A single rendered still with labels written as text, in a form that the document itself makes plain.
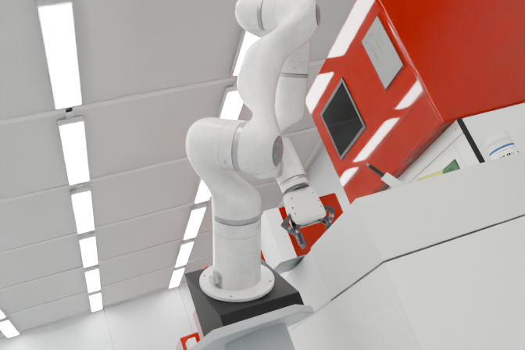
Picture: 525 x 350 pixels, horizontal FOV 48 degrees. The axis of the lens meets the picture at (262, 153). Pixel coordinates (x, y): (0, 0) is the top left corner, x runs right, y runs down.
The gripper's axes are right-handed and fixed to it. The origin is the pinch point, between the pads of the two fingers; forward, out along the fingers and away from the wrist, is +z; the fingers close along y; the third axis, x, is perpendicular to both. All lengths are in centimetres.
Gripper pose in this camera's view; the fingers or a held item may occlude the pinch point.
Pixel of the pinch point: (317, 239)
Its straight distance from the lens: 169.4
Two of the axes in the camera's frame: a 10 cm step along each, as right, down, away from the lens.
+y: -9.1, 2.3, -3.4
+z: 3.5, 8.6, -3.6
